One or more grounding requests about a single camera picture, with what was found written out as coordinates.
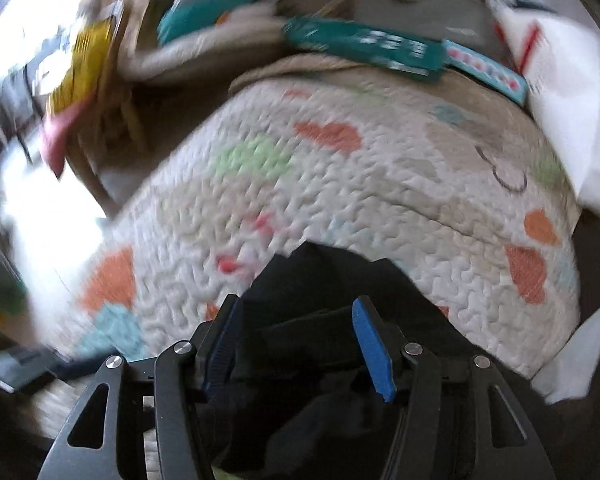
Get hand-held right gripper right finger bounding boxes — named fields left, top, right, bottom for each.
left=351, top=296, right=555, bottom=480

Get beige blanket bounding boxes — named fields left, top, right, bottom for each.
left=65, top=0, right=361, bottom=201

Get pink cloth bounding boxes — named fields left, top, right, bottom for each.
left=37, top=95, right=96, bottom=178

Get quilted blanket with colourful hearts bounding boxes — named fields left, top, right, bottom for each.
left=30, top=82, right=583, bottom=461

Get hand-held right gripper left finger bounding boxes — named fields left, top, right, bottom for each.
left=44, top=294, right=243, bottom=480

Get teal cloth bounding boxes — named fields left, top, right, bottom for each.
left=157, top=0, right=266, bottom=46

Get black pants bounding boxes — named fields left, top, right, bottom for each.
left=207, top=241, right=486, bottom=476

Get grey cloth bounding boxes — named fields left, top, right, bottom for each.
left=355, top=0, right=496, bottom=46

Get teal printed cloth strip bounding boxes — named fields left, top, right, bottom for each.
left=282, top=16, right=528, bottom=106

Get yellow packet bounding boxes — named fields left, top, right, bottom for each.
left=47, top=2, right=126, bottom=113

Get white cloth with red lines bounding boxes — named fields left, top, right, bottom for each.
left=490, top=0, right=600, bottom=221

